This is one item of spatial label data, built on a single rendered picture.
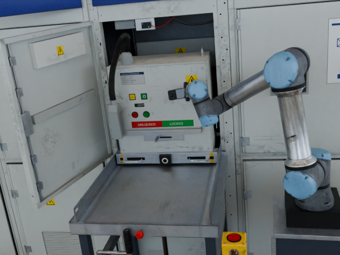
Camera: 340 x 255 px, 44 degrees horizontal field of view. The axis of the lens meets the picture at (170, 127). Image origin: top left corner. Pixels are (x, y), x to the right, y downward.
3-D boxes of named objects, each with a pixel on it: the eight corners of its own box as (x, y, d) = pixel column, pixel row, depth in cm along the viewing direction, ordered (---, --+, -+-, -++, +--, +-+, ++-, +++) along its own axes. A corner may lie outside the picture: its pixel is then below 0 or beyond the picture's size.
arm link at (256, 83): (308, 37, 156) (214, 93, 188) (298, 41, 148) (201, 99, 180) (324, 64, 156) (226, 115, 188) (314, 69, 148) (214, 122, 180)
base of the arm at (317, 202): (333, 195, 175) (334, 173, 171) (334, 213, 161) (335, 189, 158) (296, 192, 180) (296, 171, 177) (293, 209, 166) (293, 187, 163)
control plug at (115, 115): (122, 139, 205) (116, 106, 199) (112, 139, 206) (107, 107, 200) (126, 133, 212) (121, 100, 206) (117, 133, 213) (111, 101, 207)
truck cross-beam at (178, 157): (218, 162, 212) (217, 152, 210) (117, 164, 223) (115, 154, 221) (218, 158, 217) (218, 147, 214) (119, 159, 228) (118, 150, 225)
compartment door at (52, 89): (27, 207, 186) (-13, 40, 162) (104, 153, 239) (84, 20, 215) (38, 209, 183) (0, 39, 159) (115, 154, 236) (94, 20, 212)
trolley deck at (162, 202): (219, 238, 162) (218, 224, 160) (71, 234, 175) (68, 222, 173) (227, 165, 225) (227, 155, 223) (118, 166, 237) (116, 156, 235)
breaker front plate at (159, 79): (212, 155, 211) (205, 62, 193) (121, 156, 221) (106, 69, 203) (212, 153, 212) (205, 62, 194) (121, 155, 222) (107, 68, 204)
